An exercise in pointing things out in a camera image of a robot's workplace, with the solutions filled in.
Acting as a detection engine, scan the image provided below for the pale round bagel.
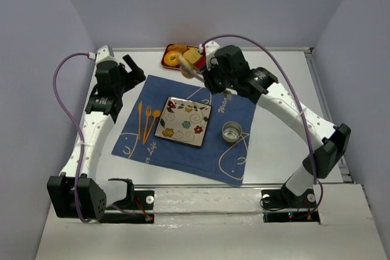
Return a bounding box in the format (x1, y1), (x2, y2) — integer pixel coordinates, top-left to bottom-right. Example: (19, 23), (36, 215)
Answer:
(178, 54), (194, 79)

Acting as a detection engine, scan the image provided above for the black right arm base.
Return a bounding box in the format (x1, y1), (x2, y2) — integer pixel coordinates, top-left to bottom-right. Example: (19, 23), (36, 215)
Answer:
(259, 189), (320, 223)

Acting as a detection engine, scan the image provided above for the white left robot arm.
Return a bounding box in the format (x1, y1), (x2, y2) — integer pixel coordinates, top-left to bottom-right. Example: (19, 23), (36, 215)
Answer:
(47, 52), (146, 223)

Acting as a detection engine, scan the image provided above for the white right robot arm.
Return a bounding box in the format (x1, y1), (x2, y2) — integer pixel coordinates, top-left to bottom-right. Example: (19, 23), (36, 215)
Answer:
(199, 41), (351, 209)

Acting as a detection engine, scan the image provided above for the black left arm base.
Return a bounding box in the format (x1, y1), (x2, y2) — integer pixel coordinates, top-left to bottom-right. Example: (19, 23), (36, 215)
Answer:
(98, 189), (155, 225)

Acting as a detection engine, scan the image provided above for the pale bread underneath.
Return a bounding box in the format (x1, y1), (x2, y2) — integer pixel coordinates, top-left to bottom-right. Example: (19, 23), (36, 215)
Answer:
(183, 47), (202, 64)

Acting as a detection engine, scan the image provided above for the brown bread roll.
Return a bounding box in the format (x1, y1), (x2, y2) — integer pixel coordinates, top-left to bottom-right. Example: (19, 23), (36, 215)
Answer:
(166, 44), (188, 54)

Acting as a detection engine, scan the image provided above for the orange plastic knife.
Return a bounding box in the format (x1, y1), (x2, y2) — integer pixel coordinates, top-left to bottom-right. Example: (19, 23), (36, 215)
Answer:
(138, 101), (143, 140)

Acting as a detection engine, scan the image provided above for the glazed orange donut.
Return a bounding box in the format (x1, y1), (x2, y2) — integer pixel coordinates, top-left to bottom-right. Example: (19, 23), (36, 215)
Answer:
(163, 51), (181, 68)

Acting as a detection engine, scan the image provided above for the red food tray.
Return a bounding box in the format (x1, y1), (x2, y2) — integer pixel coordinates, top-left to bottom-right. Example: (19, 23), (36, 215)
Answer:
(161, 43), (206, 70)

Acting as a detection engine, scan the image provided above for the orange plastic fork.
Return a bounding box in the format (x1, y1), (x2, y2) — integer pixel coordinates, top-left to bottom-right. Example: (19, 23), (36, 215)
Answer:
(143, 105), (152, 144)

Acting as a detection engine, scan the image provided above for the small metal cup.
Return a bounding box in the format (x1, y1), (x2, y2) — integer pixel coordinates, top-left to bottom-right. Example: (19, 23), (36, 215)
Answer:
(222, 121), (242, 143)

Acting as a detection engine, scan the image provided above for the orange plastic spoon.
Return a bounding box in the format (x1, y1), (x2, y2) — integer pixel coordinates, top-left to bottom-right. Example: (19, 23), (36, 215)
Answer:
(143, 110), (161, 144)

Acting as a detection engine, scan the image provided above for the floral square plate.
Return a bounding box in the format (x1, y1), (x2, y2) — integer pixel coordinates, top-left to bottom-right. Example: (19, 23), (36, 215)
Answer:
(154, 96), (212, 147)

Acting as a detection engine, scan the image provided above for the blue fish placemat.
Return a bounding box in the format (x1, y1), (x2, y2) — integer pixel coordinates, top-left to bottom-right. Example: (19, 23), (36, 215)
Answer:
(112, 76), (256, 186)

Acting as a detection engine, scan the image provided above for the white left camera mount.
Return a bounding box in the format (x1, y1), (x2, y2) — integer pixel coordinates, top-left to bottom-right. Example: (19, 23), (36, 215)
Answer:
(87, 45), (116, 64)

